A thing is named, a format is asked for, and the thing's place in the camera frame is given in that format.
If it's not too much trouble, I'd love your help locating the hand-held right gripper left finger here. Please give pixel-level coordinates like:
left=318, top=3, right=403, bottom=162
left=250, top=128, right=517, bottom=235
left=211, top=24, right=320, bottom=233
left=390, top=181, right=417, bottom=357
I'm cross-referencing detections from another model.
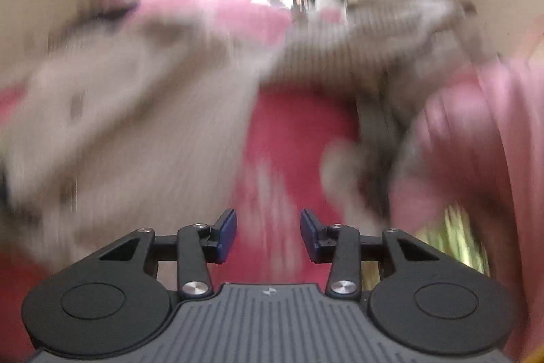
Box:
left=99, top=209, right=237, bottom=299

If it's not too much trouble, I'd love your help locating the pink checkered knit cardigan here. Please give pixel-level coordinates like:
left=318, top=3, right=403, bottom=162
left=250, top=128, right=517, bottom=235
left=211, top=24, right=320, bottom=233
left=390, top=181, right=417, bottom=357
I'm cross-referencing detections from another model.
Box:
left=0, top=0, right=468, bottom=266

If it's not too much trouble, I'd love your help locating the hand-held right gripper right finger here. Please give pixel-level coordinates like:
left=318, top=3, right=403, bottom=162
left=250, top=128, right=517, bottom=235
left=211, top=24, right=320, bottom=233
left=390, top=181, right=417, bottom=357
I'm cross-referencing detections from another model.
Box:
left=300, top=209, right=439, bottom=298

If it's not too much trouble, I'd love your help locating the dark grey cloth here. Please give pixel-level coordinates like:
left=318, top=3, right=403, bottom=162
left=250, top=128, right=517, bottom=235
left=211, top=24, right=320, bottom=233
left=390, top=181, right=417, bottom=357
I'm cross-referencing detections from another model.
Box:
left=355, top=88, right=398, bottom=219

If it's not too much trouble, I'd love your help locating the pink padded jacket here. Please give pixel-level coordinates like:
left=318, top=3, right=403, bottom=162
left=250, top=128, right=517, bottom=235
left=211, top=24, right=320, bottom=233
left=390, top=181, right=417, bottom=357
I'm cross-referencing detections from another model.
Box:
left=389, top=57, right=544, bottom=359

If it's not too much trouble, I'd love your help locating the pink floral blanket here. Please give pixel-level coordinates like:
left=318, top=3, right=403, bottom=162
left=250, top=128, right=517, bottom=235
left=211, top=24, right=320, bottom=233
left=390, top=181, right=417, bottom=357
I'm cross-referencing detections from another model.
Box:
left=0, top=0, right=426, bottom=359

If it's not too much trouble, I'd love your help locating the beige clothes pile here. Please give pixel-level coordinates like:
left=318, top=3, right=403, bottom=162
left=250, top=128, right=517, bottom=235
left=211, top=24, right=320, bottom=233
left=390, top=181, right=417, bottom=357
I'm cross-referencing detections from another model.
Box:
left=348, top=0, right=502, bottom=134

